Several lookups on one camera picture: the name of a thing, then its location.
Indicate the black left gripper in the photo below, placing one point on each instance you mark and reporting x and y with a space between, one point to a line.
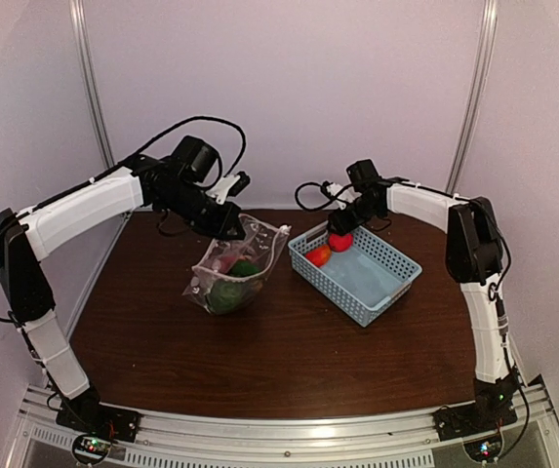
219 228

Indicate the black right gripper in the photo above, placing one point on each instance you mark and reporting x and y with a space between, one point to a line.
344 224

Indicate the red toy tomato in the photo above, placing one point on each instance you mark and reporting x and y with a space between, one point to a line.
340 243

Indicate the orange red toy pepper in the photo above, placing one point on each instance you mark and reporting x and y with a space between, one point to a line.
319 256

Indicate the light blue plastic basket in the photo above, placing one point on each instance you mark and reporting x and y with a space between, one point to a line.
363 281

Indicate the green toy avocado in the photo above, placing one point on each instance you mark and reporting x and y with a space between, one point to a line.
243 268

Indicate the clear zip top bag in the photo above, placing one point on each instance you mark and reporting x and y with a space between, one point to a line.
262 245

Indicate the green toy cucumber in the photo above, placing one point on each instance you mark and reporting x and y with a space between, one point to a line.
226 296

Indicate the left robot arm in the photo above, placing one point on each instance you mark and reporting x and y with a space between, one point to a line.
30 236

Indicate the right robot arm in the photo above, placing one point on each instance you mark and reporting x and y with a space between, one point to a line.
473 257

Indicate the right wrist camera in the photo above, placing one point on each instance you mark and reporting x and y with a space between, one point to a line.
337 192

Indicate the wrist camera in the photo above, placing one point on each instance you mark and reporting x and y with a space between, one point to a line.
337 192
229 186

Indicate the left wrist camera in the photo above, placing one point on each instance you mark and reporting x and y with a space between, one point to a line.
229 186

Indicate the left aluminium frame post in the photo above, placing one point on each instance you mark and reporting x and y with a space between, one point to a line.
89 77

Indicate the aluminium frame post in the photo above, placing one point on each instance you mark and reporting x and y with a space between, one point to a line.
89 77
482 64

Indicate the right aluminium frame post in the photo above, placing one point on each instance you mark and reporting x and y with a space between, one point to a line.
482 64

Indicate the front aluminium rail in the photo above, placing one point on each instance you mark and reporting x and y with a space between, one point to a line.
400 439

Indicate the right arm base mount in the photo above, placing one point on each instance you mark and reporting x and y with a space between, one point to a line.
479 423

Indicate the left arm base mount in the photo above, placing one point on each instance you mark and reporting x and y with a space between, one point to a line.
99 427

